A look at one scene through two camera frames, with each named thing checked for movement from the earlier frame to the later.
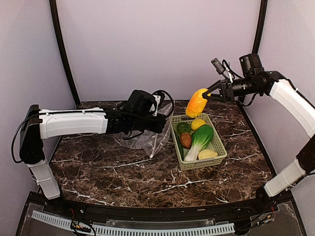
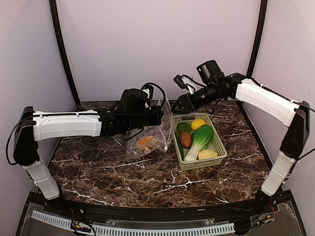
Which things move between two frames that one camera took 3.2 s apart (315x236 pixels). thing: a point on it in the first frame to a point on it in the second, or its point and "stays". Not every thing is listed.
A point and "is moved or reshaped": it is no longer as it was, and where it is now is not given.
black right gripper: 227,91 to 186,106
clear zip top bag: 149,141 is moved or reshaped
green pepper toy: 183,128 stays
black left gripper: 158,128 to 158,116
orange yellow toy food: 196,103 is moved or reshaped
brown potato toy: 185,140 stays
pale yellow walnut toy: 206,154 stays
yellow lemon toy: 196,123 stays
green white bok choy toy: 202,136 stays
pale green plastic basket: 214,144 stays
